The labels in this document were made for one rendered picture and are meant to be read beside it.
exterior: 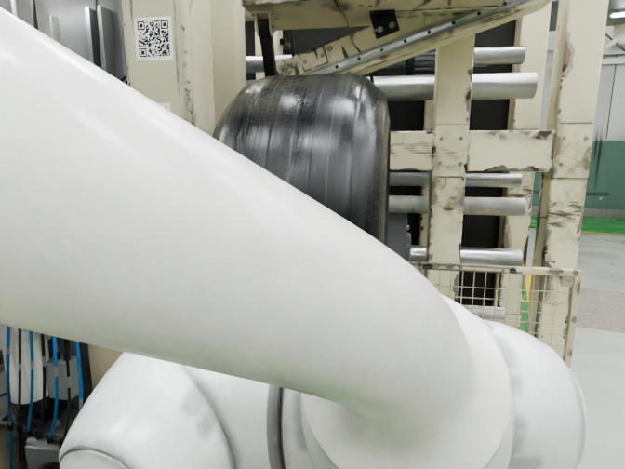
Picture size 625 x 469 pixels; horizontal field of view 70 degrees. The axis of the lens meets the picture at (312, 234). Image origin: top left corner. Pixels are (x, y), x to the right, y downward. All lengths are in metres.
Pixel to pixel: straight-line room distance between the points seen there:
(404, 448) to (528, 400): 0.08
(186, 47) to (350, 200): 0.45
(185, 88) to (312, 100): 0.28
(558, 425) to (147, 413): 0.21
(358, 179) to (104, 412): 0.48
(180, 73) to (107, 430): 0.74
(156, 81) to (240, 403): 0.75
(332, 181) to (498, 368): 0.45
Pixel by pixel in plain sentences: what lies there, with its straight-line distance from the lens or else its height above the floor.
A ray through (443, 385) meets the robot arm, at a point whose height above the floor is 1.24.
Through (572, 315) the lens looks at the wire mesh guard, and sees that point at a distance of 1.38.
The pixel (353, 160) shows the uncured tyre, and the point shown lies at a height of 1.29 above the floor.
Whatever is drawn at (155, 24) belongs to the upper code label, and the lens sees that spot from 0.95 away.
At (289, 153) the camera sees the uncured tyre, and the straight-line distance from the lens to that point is 0.67.
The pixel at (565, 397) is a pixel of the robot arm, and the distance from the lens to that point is 0.27.
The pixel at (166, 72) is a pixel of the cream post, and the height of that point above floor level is 1.45.
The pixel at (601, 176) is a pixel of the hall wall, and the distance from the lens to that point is 9.90.
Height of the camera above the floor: 1.32
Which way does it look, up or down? 11 degrees down
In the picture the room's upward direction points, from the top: straight up
